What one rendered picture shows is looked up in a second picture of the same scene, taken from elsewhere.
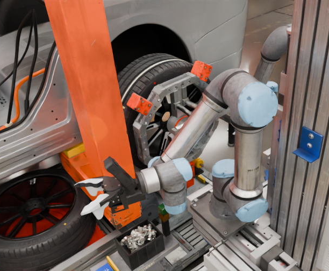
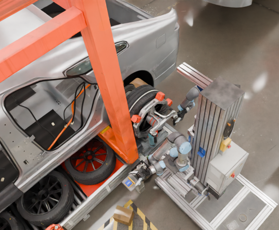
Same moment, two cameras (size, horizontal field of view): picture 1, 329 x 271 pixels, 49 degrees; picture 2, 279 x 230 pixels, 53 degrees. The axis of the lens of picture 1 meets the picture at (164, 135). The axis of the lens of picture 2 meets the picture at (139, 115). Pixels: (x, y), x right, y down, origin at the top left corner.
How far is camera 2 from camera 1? 1.83 m
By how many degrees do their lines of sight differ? 20
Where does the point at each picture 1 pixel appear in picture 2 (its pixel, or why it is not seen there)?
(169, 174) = (158, 168)
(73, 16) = (118, 114)
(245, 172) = (181, 160)
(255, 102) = (184, 149)
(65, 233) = (107, 168)
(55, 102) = (96, 116)
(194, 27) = (153, 64)
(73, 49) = (118, 122)
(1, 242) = (82, 174)
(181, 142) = (160, 153)
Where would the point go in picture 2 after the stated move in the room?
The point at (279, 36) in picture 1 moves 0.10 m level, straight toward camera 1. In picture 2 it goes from (193, 93) to (193, 101)
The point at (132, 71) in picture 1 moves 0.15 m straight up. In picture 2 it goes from (130, 101) to (128, 92)
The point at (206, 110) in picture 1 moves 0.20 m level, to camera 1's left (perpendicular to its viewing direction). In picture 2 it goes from (168, 144) to (148, 148)
